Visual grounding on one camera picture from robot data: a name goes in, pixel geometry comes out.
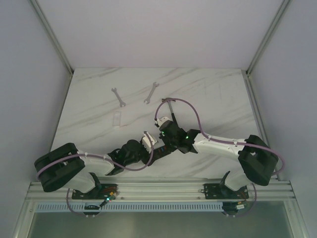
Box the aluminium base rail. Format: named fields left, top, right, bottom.
left=26, top=176, right=296, bottom=201

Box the grey slotted cable duct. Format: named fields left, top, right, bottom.
left=35, top=201, right=223, bottom=213

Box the right aluminium frame post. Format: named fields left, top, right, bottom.
left=246, top=0, right=292, bottom=76

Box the left aluminium frame post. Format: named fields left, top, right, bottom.
left=29, top=0, right=74, bottom=76

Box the clear fuse box lid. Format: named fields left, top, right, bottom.
left=112, top=112, right=121, bottom=127

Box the aluminium frame post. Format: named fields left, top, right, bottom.
left=246, top=0, right=292, bottom=76
left=29, top=0, right=74, bottom=76

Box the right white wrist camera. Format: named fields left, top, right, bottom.
left=155, top=117, right=172, bottom=127

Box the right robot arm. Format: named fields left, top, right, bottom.
left=157, top=117, right=278, bottom=199

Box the black fuse box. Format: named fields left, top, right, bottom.
left=152, top=145, right=175, bottom=161

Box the black handled claw hammer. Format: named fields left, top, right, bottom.
left=161, top=98, right=178, bottom=125

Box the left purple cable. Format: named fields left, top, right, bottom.
left=36, top=130, right=155, bottom=219

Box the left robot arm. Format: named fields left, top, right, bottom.
left=34, top=137, right=166, bottom=199

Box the silver wrench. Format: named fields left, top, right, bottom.
left=144, top=82, right=159, bottom=104
left=111, top=88, right=126, bottom=107

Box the right silver wrench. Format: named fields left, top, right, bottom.
left=144, top=82, right=159, bottom=104

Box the left silver wrench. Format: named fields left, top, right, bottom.
left=111, top=88, right=126, bottom=107

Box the purple cable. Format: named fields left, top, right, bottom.
left=154, top=98, right=286, bottom=219
left=36, top=130, right=155, bottom=219

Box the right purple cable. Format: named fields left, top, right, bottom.
left=154, top=98, right=286, bottom=219

